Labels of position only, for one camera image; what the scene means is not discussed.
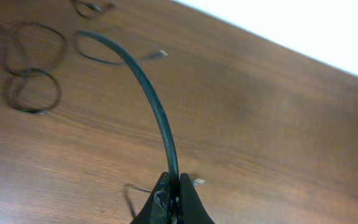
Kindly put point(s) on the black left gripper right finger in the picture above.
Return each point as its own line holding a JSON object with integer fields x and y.
{"x": 192, "y": 208}

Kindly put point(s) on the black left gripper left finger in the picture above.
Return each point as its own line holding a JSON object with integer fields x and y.
{"x": 160, "y": 205}

